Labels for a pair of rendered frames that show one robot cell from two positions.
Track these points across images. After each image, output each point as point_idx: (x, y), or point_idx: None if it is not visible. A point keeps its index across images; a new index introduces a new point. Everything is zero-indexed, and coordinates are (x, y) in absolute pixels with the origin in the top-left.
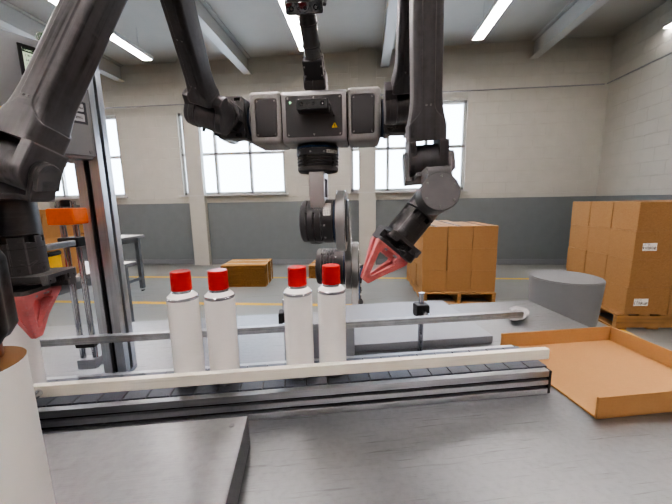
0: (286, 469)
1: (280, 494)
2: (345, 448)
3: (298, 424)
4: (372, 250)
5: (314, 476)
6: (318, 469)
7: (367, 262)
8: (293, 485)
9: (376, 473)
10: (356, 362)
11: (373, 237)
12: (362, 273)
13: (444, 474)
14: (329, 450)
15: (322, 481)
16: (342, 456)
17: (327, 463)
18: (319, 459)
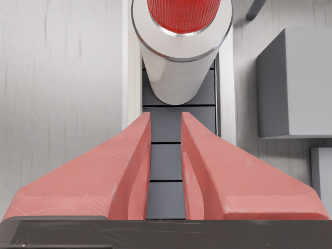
0: (39, 25)
1: (9, 20)
2: (60, 95)
3: (110, 37)
4: (107, 157)
5: (25, 56)
6: (34, 61)
7: (140, 131)
8: (18, 33)
9: (18, 125)
10: (130, 114)
11: (228, 203)
12: (182, 118)
13: (5, 202)
14: (60, 75)
15: (18, 64)
16: (48, 90)
17: (40, 71)
18: (47, 62)
